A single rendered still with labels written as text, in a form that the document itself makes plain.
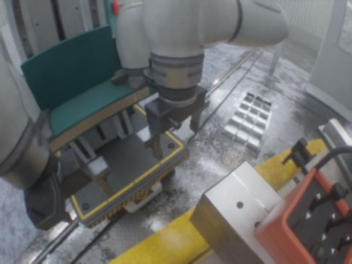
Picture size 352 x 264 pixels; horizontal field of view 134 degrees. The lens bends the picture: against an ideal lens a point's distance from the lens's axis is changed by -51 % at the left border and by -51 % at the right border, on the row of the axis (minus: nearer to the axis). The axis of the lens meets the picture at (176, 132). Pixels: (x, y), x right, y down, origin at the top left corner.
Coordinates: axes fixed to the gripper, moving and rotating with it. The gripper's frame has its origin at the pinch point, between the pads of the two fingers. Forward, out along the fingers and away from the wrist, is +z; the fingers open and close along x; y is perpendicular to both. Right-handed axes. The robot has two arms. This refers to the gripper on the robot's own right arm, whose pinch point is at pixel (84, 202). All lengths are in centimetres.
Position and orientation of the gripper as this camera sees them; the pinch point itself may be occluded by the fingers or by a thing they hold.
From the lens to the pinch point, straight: 37.2
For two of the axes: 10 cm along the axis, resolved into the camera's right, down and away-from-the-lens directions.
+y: -6.8, -5.5, 4.9
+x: -7.4, 5.1, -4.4
